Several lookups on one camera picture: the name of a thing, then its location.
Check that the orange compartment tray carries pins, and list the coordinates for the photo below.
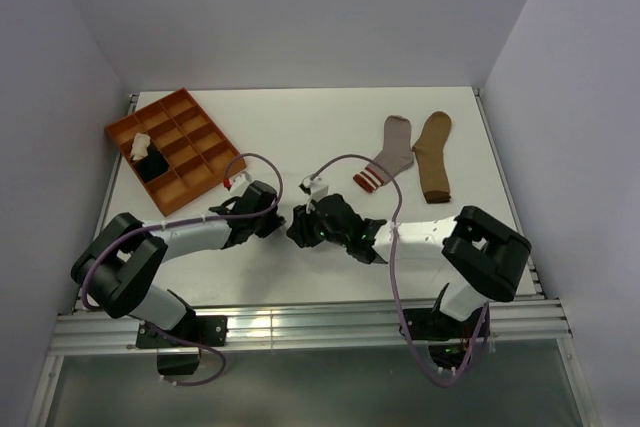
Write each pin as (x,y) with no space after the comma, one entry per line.
(199,154)

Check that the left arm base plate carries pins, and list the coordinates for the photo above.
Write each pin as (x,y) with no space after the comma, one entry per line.
(208,330)

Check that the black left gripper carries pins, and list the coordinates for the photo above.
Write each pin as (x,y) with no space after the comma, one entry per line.
(274,222)

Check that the tan brown sock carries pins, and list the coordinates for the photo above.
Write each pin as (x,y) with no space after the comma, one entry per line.
(429,154)

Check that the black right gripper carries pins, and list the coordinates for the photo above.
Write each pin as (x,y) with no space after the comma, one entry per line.
(300,230)

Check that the black sock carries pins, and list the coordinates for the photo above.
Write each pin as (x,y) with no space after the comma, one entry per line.
(151,167)

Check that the cream brown striped sock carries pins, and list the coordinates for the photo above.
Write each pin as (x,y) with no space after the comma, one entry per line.
(141,147)

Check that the grey sock red stripes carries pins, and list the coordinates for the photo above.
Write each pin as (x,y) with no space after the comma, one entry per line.
(395,157)

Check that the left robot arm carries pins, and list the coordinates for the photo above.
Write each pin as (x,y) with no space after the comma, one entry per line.
(118,268)

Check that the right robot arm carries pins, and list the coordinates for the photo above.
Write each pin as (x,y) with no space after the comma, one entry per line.
(489,257)

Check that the aluminium frame rail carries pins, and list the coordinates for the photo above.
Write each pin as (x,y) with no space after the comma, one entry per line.
(372,324)

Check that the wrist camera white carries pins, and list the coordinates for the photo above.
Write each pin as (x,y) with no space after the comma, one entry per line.
(314,187)
(238,185)

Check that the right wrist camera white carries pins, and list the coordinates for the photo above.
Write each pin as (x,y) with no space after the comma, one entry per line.
(314,187)

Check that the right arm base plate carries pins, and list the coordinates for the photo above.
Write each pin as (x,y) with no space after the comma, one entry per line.
(427,324)

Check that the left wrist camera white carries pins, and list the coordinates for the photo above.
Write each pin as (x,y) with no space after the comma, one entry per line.
(238,185)

